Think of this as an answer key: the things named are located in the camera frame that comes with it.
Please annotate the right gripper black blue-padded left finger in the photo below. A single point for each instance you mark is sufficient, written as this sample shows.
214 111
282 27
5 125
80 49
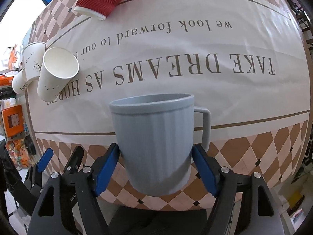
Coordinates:
53 211

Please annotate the white paper cup far left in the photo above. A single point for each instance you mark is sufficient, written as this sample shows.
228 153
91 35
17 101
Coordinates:
19 82

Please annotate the grey plastic mug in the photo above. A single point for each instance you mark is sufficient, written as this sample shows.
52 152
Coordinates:
155 134

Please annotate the white paper cup near mug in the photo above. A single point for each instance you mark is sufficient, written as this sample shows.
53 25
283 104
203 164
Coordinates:
59 66

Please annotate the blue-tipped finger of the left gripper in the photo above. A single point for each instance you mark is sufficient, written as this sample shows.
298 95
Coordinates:
33 179

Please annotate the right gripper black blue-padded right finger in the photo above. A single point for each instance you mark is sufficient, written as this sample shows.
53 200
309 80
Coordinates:
258 212

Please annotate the white paper cup middle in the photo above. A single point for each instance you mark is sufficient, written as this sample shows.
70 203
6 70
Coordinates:
32 60

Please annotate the orange box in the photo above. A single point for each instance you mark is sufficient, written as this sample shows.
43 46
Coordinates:
13 120

